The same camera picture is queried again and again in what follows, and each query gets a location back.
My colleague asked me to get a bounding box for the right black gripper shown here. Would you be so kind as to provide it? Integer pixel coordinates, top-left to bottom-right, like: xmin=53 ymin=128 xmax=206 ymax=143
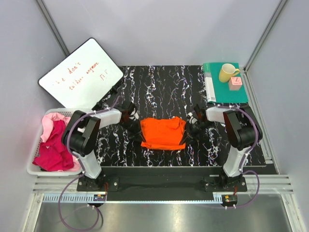
xmin=180 ymin=120 xmax=214 ymax=148

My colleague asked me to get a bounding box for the yellow mug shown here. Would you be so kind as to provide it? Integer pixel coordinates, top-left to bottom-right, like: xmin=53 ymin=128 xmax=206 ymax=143
xmin=219 ymin=63 xmax=240 ymax=83

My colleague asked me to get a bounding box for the white whiteboard with red writing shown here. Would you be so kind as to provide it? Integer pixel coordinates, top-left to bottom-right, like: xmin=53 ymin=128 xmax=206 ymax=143
xmin=38 ymin=38 xmax=124 ymax=109

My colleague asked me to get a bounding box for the orange t shirt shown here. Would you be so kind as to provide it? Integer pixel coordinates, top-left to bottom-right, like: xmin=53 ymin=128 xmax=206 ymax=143
xmin=140 ymin=117 xmax=186 ymax=150

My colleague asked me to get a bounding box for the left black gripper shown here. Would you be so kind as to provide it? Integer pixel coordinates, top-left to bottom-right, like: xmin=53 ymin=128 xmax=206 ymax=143
xmin=119 ymin=118 xmax=145 ymax=144

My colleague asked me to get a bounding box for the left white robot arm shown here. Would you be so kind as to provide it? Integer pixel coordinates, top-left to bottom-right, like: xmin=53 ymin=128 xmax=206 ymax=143
xmin=62 ymin=101 xmax=145 ymax=191

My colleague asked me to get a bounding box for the black marble pattern mat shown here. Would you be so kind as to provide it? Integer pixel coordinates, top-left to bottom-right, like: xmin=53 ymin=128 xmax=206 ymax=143
xmin=84 ymin=64 xmax=267 ymax=168

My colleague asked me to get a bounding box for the purple cable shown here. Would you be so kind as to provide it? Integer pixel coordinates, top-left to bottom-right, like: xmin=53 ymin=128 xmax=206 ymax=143
xmin=217 ymin=105 xmax=260 ymax=209
xmin=57 ymin=96 xmax=121 ymax=230

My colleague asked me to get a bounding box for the magenta t shirt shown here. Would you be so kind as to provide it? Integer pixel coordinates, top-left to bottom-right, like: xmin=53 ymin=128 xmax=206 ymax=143
xmin=33 ymin=120 xmax=74 ymax=172

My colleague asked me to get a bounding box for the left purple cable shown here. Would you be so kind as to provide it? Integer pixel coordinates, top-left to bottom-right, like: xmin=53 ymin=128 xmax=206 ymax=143
xmin=57 ymin=96 xmax=121 ymax=230

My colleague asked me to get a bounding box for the pink cube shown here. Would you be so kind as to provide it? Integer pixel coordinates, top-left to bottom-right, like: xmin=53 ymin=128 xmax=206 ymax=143
xmin=228 ymin=76 xmax=243 ymax=91

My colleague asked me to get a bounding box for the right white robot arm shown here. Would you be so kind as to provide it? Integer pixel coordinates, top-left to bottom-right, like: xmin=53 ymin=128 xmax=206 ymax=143
xmin=179 ymin=105 xmax=263 ymax=192

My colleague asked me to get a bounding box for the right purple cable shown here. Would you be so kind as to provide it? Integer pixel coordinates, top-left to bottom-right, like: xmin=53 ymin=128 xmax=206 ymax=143
xmin=217 ymin=105 xmax=260 ymax=209

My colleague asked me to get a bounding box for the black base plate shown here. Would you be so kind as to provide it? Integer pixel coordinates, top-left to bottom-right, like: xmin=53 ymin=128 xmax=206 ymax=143
xmin=77 ymin=167 xmax=247 ymax=192

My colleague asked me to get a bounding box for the light pink t shirt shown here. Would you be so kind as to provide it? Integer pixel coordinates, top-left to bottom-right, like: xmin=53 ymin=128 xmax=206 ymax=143
xmin=41 ymin=113 xmax=70 ymax=143

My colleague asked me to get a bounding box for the green book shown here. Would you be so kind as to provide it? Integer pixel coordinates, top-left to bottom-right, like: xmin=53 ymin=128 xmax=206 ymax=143
xmin=202 ymin=62 xmax=248 ymax=104

